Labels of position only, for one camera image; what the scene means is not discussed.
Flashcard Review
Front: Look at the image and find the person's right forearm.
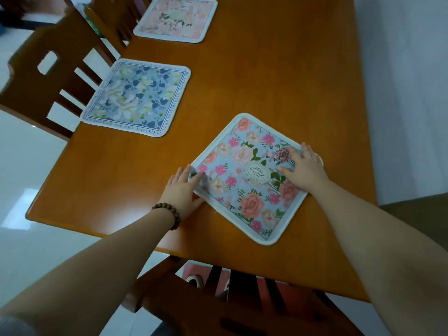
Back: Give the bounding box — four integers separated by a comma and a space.
310, 180, 448, 336

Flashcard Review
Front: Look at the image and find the person's left forearm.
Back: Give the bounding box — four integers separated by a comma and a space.
0, 207, 175, 336

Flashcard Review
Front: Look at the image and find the brown wooden bead bracelet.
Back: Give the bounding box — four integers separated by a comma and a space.
151, 202, 181, 231

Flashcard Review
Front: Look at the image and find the red seat cushion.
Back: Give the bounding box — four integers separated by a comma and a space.
182, 263, 317, 313

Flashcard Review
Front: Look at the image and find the pink floral placemat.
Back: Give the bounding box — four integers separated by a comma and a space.
133, 0, 218, 44

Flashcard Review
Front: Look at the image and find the wooden chair with red cushion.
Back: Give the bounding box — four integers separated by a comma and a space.
121, 255, 365, 336

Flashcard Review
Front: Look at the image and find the grey sleeve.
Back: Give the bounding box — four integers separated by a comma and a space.
0, 314, 38, 336

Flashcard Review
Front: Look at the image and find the olive brown furniture piece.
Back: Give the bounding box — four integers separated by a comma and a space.
379, 193, 448, 252

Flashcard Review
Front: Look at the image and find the wooden chair with slotted back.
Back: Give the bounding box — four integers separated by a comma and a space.
0, 7, 118, 142

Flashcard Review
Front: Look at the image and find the blue placemat with white flowers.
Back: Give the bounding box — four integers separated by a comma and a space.
80, 58, 192, 138

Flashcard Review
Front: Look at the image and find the person's left hand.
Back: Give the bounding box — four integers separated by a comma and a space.
158, 164, 206, 221

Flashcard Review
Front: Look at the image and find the person's right hand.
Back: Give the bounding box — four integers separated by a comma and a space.
277, 142, 330, 193

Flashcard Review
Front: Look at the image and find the blue placemat with pink roses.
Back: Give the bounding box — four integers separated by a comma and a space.
189, 113, 325, 246

